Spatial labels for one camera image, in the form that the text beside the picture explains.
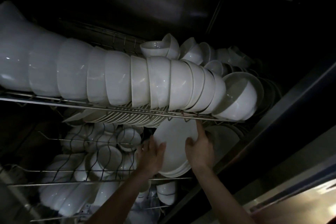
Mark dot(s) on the person's right hand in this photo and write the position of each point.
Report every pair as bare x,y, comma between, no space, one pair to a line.
200,153

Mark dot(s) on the row of large white bowls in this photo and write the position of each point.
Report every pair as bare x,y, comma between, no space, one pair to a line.
118,76

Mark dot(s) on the person's left hand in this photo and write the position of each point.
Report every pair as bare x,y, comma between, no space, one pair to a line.
151,160

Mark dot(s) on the pile of small white cups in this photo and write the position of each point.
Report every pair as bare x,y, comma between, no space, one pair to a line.
155,48

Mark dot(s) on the row of small white plates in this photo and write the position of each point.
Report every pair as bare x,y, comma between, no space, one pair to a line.
118,117

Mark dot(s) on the white round plate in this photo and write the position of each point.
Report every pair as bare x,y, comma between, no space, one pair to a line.
176,137

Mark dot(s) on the person's right forearm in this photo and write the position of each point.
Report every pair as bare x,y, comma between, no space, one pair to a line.
223,197

